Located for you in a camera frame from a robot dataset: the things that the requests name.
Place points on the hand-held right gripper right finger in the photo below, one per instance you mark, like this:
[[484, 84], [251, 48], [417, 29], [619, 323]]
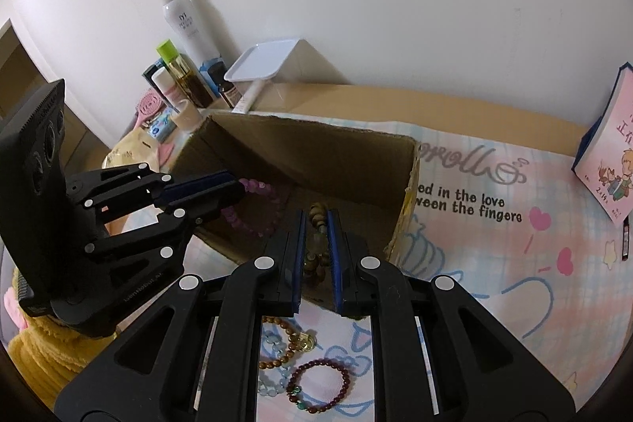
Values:
[[334, 254]]

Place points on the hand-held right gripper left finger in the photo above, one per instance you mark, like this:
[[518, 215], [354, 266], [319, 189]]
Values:
[[298, 254]]

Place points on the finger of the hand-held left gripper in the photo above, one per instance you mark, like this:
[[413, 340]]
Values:
[[198, 189], [217, 210]]

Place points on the brown cardboard box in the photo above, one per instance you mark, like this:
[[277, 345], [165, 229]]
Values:
[[306, 155]]

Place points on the pale yellow pouch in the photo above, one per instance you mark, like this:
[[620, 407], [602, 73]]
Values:
[[133, 152]]

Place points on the blue packet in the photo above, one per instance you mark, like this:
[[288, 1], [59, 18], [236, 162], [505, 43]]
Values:
[[161, 124]]

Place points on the beige round jar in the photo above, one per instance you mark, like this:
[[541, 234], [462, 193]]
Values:
[[188, 114]]

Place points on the pink comb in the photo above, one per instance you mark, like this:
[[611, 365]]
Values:
[[150, 104]]

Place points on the small brown glass bottle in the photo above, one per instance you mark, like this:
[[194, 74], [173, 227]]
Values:
[[229, 94]]

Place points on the white tube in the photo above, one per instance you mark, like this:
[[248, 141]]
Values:
[[246, 98]]

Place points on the white and pink bottle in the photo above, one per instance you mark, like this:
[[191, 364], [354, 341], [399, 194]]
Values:
[[170, 88]]

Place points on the green cap amber bottle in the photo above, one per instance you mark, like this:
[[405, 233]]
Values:
[[190, 81]]

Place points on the blue box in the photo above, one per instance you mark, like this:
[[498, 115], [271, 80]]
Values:
[[212, 73]]

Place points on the dark cap bottle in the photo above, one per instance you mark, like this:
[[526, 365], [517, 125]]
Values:
[[152, 72]]

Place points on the wooden cabinet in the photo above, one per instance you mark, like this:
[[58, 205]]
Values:
[[20, 71]]

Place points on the white plastic tray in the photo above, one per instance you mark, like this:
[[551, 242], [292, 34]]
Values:
[[259, 58]]

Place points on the pastel printed cloth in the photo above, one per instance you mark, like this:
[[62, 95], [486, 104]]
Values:
[[494, 278]]

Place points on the tall white spray bottle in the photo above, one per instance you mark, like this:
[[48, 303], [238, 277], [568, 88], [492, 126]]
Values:
[[190, 26]]

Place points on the black pen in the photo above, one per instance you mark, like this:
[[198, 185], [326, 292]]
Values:
[[627, 241]]

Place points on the pink illustrated book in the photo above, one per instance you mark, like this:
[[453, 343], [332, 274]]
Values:
[[611, 145]]

